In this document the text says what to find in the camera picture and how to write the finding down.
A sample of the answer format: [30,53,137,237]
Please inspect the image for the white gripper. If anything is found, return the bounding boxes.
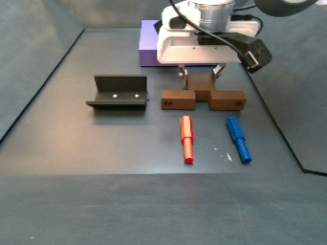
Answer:
[158,1,260,90]

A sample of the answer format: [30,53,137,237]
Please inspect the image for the brown T-shaped block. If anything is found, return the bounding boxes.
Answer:
[162,74,248,111]

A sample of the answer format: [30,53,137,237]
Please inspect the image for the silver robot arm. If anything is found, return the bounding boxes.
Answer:
[157,0,262,86]

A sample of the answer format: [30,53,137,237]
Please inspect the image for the purple base block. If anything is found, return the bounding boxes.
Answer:
[138,19,221,68]

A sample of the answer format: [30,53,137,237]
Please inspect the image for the red peg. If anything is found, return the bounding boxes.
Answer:
[181,116,194,164]

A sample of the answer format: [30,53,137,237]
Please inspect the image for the blue peg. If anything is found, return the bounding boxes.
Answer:
[226,117,253,164]

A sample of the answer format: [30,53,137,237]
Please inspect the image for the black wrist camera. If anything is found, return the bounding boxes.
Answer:
[198,33,273,74]

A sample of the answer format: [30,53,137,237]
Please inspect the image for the black cable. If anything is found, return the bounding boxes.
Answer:
[168,0,257,68]

